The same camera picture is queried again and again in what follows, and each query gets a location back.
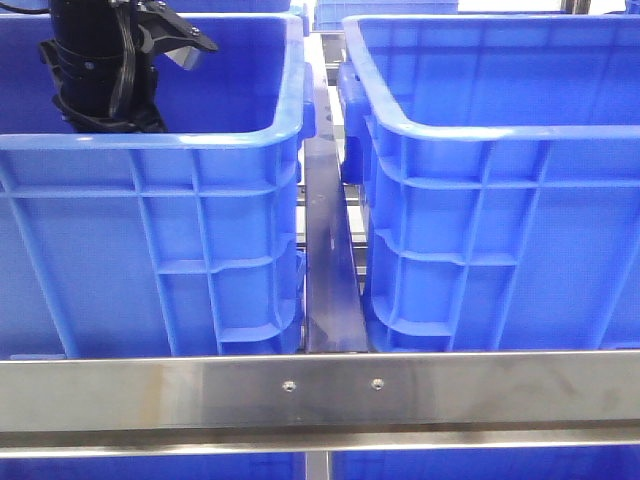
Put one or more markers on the stainless steel front rail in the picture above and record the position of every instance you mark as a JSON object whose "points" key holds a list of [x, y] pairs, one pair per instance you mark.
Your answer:
{"points": [[215, 405]]}

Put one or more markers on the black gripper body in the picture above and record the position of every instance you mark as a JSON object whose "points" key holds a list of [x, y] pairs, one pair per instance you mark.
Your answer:
{"points": [[104, 84]]}

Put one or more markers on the blue crate rear right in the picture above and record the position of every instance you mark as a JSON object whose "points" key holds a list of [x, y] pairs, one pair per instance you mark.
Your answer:
{"points": [[328, 15]]}

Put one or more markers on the right rail screw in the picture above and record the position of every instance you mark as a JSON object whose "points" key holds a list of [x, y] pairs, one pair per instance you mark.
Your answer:
{"points": [[377, 384]]}

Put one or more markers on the blue plastic crate right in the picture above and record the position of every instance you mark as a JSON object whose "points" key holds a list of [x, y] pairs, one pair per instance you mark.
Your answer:
{"points": [[499, 158]]}

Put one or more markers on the left rail screw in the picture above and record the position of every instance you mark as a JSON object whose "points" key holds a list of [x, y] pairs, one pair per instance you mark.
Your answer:
{"points": [[289, 386]]}

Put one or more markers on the blue plastic crate left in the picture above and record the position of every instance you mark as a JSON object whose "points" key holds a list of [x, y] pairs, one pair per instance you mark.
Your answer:
{"points": [[147, 245]]}

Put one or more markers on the blue crate lower left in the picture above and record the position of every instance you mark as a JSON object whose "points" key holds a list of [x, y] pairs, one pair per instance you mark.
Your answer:
{"points": [[230, 466]]}

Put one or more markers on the blue plastic crate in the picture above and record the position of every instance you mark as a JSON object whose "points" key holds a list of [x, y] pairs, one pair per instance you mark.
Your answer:
{"points": [[499, 158], [147, 245]]}

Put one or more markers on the steel divider bar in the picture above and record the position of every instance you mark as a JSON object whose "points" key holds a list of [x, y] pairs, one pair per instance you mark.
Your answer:
{"points": [[335, 321]]}

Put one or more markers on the blue crate lower right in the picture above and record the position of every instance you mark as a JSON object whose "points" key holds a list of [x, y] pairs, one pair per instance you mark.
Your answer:
{"points": [[595, 462]]}

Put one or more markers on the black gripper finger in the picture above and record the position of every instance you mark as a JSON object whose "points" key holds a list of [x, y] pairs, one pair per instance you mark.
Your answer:
{"points": [[164, 32]]}

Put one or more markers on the blue crate rear left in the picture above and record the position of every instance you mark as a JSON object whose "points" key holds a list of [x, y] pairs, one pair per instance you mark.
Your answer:
{"points": [[296, 8]]}

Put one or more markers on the rail screw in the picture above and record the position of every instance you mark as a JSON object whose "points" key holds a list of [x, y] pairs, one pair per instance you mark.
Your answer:
{"points": [[289, 386], [377, 384]]}

